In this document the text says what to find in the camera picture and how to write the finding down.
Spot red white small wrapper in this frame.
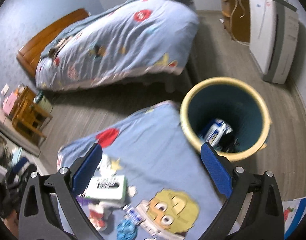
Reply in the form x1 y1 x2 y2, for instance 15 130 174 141
88 204 111 231

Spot wooden nightstand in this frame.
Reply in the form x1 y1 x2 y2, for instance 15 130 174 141
11 86 52 147

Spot wooden bed headboard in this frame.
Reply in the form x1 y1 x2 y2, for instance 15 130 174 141
16 8 90 79

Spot blue cartoon pillow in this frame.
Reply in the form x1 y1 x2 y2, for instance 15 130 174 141
57 101 222 239

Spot small printed blister wrapper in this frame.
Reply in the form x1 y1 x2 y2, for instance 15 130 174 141
123 205 145 226

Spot black plastic bag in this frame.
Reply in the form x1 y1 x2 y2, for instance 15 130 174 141
215 134 240 153

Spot pink box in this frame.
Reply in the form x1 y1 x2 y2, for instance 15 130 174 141
2 92 17 115

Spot white cable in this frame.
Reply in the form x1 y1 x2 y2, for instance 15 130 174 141
229 0 251 47

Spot wooden tv cabinet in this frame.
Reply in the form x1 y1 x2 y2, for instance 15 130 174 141
220 0 250 43

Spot blue white printed bag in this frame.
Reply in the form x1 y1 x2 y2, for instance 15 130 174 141
282 197 306 239

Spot blue cartoon duvet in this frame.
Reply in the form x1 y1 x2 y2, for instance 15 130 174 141
35 0 199 92

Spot yellow rim teal trash bin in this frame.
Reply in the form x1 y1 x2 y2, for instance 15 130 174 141
180 76 272 161

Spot small green white bin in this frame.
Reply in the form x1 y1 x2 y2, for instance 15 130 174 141
33 92 53 114

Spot white air purifier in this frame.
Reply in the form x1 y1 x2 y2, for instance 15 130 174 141
249 0 299 85

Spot white green medicine box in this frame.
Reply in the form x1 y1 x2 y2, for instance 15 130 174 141
80 175 126 203

